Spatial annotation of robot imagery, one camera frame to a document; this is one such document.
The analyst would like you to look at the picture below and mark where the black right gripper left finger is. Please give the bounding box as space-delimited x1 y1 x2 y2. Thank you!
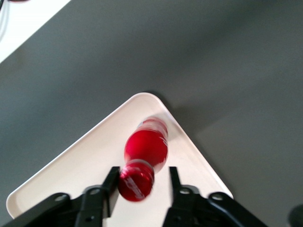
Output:
0 166 120 227

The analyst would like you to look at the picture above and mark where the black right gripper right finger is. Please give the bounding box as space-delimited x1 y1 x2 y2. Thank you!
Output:
162 166 268 227

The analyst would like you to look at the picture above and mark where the red coke bottle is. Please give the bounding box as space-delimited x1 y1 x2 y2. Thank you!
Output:
117 117 170 203

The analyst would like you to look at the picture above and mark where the white plastic tray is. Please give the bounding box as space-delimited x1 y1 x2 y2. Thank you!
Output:
6 92 234 219

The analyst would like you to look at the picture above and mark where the black round object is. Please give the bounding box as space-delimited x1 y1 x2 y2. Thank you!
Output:
287 205 303 227

